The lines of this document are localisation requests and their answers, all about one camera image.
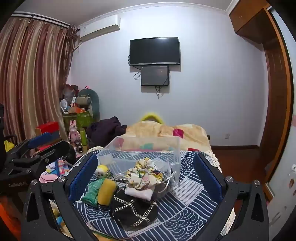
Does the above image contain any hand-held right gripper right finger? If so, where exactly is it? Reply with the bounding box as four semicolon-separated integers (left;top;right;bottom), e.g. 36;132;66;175
193;152;270;241

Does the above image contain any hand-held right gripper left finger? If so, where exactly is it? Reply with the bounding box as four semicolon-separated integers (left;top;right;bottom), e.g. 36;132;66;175
22;152;99;241

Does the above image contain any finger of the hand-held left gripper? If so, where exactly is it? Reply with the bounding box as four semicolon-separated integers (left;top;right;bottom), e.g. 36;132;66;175
30;141;77;169
23;132;62;152

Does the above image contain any green knitted cloth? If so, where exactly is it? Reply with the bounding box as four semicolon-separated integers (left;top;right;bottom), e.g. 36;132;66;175
81;178;105;206

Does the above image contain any yellow sponge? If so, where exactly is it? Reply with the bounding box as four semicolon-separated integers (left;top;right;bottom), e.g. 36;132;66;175
97;178;119;206

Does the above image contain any floral patterned cloth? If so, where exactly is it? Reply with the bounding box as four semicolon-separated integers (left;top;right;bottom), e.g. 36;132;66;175
125;158;166;194

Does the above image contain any clear plastic box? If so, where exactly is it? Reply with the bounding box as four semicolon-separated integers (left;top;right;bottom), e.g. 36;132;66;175
97;136;181;186

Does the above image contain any red box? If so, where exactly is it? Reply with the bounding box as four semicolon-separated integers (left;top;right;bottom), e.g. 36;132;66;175
35;121;60;135

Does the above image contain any white crochet cloth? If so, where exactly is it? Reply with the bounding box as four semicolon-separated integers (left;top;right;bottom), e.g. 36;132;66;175
208;148;223;175

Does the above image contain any yellow white toy ball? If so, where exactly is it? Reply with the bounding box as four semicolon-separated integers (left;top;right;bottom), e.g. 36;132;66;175
96;165;109;179

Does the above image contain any pink rabbit figure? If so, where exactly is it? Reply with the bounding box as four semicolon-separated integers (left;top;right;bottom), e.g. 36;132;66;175
69;120;82;145

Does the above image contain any green bottle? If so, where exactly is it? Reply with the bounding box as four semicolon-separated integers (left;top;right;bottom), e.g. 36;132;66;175
80;128;88;147

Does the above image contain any green cardboard box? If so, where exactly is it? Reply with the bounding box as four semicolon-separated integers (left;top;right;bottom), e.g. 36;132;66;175
76;111;96;128

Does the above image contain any dark purple clothing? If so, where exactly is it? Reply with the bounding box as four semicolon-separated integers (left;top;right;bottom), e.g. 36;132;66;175
86;116;128;149

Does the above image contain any beige patchwork blanket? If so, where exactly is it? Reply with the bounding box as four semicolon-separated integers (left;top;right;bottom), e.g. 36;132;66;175
121;122;211;154

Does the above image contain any white pink cloth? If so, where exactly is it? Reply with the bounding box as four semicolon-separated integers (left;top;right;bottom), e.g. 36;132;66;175
125;185;155;200

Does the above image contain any green plush pillow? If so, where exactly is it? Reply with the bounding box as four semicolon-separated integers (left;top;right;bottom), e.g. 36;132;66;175
78;89;100;123

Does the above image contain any striped brown curtain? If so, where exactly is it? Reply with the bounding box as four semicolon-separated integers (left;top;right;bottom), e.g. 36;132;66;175
0;17;78;142

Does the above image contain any white door with stickers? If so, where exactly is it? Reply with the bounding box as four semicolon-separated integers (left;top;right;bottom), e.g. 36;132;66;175
264;7;296;223

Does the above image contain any yellow plush item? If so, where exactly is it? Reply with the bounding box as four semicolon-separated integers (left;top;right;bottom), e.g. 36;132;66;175
141;112;164;124

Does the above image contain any wooden wardrobe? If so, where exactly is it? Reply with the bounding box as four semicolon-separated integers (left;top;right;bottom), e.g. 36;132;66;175
228;0;292;186

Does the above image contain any white air conditioner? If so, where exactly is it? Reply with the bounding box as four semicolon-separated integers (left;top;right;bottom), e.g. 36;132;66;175
79;14;121;42

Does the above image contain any white cord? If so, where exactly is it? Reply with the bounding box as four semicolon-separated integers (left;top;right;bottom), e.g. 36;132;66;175
159;171;178;193

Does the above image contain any black chain bag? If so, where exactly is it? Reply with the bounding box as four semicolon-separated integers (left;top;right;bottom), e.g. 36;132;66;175
110;185;160;227

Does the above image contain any small black wall monitor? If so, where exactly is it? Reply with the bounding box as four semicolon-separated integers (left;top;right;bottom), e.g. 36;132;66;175
140;65;169;86

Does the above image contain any white curtain rail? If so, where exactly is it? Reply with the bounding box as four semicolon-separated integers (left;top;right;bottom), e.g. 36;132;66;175
11;13;70;29

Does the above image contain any wall mounted black television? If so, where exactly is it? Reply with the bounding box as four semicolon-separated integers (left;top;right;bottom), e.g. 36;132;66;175
129;37;181;67

